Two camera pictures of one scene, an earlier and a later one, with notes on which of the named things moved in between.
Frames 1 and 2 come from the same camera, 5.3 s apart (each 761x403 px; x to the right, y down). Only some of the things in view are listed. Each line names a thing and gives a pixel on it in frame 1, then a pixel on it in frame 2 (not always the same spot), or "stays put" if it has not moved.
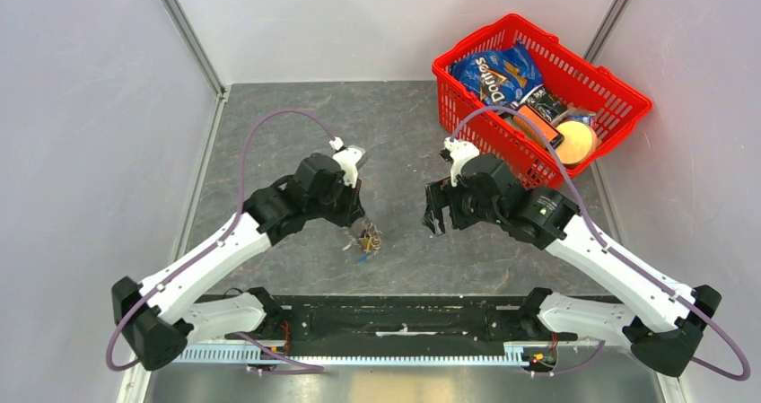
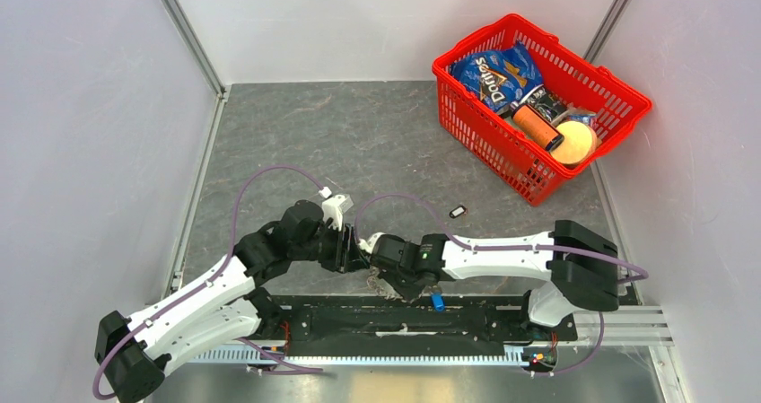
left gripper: [354, 209] -> [347, 256]
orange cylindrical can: [555, 138] stays put
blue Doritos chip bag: [499, 76] stays put
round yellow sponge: [579, 144] stays put
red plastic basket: [618, 107] stays put
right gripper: [441, 194] -> [408, 293]
